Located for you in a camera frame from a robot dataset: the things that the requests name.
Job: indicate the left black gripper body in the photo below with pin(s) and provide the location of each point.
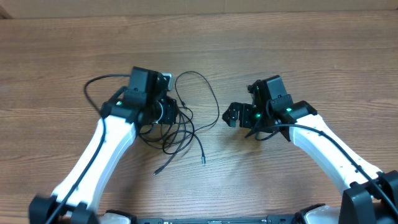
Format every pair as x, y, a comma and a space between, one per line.
170, 112

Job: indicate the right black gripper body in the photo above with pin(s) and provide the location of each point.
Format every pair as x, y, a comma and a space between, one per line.
237, 114

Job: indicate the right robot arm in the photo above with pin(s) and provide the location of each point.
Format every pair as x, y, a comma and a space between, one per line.
369, 195

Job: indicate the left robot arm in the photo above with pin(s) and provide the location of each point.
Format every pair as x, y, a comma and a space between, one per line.
142, 102

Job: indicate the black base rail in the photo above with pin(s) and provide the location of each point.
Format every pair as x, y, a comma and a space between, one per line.
214, 220

